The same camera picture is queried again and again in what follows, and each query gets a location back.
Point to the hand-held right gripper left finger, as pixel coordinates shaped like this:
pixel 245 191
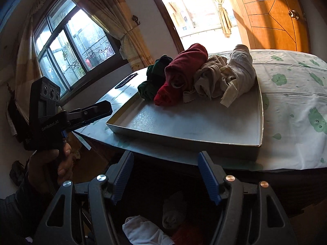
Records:
pixel 122 177

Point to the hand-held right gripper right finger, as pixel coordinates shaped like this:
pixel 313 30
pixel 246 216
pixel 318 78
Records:
pixel 209 178

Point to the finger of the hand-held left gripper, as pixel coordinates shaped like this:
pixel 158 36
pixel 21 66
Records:
pixel 97 111
pixel 66 133

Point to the dark wooden drawer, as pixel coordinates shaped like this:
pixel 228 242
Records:
pixel 145 206

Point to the grey socks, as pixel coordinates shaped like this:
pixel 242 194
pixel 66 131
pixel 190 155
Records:
pixel 175 209

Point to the shallow cardboard tray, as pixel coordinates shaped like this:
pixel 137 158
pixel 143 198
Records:
pixel 194 125

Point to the pale pink underwear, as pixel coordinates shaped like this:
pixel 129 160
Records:
pixel 143 231

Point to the green and black underwear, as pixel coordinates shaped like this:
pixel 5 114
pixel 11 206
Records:
pixel 153 76

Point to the long red underwear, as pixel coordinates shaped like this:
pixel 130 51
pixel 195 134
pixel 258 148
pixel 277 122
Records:
pixel 184 71

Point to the beige underwear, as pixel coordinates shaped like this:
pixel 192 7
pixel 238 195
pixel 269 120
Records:
pixel 209 79

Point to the white underwear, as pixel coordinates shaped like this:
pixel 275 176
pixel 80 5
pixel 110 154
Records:
pixel 240 69

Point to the person's left forearm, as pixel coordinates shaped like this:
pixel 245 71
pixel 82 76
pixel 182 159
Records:
pixel 15 214

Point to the person's left hand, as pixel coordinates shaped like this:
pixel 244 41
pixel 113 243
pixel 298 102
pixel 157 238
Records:
pixel 43 168

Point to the black smartphone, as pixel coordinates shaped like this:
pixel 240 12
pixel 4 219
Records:
pixel 126 81

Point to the beige checked curtain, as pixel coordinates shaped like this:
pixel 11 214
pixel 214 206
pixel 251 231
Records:
pixel 25 69
pixel 120 17

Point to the sliding glass window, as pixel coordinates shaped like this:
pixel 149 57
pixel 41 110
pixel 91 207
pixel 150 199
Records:
pixel 69 48

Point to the white tablecloth with green print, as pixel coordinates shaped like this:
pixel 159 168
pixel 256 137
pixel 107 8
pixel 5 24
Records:
pixel 288 112

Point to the tied balcony curtain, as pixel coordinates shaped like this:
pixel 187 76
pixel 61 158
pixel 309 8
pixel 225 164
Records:
pixel 222 12

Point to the brown wooden door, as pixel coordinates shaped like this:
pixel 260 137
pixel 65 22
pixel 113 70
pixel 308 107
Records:
pixel 270 12

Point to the brass door knob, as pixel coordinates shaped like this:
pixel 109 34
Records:
pixel 293 14

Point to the metal wall hook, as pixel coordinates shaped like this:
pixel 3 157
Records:
pixel 136 20

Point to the wooden door frame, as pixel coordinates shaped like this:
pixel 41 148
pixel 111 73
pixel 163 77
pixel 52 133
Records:
pixel 166 17

